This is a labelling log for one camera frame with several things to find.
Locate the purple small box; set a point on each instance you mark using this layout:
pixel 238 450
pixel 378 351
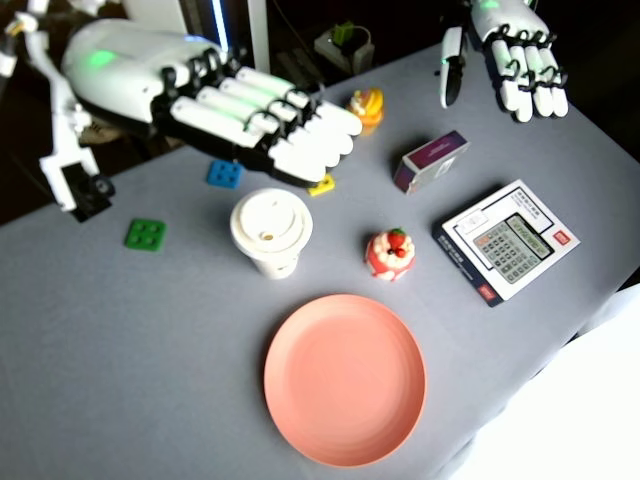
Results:
pixel 430 160

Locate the white paper cup with lid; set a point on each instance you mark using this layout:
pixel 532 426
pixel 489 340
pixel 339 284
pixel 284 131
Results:
pixel 270 225

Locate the pink round plate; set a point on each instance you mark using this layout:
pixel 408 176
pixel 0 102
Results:
pixel 345 380

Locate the calculator box white and navy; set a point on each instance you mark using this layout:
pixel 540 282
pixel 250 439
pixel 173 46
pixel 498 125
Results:
pixel 505 245

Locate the yellow small block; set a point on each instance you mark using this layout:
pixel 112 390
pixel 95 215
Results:
pixel 321 186

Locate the strawberry cake toy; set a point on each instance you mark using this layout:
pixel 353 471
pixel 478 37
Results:
pixel 391 252

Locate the blue square block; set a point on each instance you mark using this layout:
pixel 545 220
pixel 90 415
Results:
pixel 226 174

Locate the yellow fruit cake toy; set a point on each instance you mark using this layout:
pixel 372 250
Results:
pixel 369 107

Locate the green square block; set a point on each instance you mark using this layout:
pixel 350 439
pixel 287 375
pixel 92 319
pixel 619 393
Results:
pixel 145 235

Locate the white power strip green plug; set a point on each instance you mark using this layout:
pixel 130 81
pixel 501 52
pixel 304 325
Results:
pixel 345 47

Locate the grey table cloth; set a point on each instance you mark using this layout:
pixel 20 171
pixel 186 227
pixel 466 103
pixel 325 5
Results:
pixel 150 350

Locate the white post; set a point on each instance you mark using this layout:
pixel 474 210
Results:
pixel 259 35

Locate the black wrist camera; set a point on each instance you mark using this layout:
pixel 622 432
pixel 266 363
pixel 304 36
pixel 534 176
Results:
pixel 92 194

